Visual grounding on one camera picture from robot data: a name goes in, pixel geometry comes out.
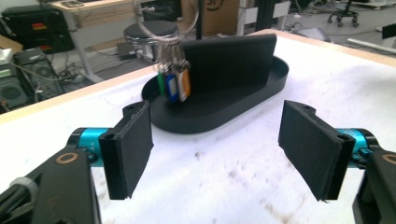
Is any black rectangular box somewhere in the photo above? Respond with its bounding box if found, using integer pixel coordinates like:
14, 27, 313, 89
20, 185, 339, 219
181, 33, 278, 94

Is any black office chair base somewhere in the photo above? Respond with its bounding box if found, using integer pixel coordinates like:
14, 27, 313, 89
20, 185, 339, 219
326, 0, 360, 28

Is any black tray with hanger bar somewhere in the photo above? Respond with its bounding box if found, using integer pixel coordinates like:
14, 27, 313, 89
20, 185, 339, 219
141, 0, 290, 135

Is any black case with coloured labels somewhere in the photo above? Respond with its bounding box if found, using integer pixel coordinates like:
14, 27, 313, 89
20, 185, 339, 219
0, 4, 77, 54

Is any large black computer tower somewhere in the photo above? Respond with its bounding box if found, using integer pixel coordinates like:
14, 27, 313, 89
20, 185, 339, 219
13, 47, 65, 101

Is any slim black computer tower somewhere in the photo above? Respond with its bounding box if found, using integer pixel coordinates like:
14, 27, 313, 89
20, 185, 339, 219
0, 57, 35, 114

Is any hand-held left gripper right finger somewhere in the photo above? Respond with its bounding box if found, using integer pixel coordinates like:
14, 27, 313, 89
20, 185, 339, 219
277, 100, 379, 202

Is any white desk leg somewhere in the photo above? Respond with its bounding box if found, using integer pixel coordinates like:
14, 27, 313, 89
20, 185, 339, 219
64, 8, 106, 84

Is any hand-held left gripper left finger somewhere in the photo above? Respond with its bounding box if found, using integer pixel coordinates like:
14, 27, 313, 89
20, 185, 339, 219
69, 100, 154, 201

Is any black round stool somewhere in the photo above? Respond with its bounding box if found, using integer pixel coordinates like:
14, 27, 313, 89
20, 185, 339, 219
123, 20, 180, 62

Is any cardboard box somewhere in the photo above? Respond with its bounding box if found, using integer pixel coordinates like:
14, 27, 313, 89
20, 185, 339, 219
181, 0, 241, 37

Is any key ring with coloured tags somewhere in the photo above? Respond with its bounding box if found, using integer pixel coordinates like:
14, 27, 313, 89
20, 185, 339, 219
133, 0, 201, 104

